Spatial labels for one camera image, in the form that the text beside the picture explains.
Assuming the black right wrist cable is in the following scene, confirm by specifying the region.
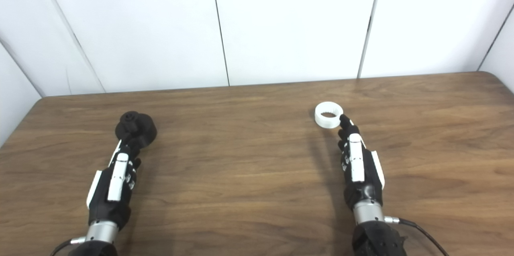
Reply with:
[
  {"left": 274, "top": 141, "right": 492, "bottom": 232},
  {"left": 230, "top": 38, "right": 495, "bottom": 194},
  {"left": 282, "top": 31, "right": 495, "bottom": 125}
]
[{"left": 384, "top": 216, "right": 450, "bottom": 256}]

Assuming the white toothed plastic ring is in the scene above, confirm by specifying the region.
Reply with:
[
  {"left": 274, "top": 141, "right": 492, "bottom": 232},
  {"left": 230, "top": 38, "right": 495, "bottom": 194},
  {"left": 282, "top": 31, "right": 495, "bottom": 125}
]
[{"left": 314, "top": 102, "right": 344, "bottom": 129}]

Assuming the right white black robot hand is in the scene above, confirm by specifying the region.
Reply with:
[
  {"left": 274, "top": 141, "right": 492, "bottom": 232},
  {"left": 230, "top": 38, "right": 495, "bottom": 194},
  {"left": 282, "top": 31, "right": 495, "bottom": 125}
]
[{"left": 337, "top": 115, "right": 385, "bottom": 211}]

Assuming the round black plastic part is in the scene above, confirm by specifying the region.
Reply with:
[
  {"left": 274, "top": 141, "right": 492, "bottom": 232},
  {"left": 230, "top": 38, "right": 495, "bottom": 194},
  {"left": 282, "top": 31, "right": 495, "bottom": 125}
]
[{"left": 115, "top": 111, "right": 157, "bottom": 149}]

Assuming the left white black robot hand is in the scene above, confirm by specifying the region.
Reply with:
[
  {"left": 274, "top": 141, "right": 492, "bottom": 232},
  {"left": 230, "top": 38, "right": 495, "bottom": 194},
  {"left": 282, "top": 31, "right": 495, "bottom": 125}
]
[{"left": 86, "top": 133, "right": 142, "bottom": 230}]

